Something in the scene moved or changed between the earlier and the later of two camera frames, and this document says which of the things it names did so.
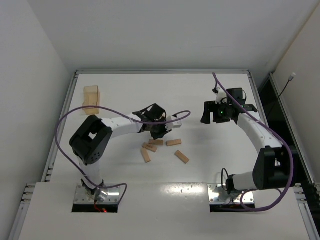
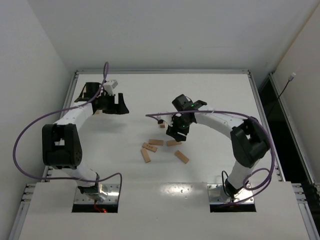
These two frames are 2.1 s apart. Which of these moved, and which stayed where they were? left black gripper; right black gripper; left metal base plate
Moved: right black gripper; left black gripper
Stayed: left metal base plate
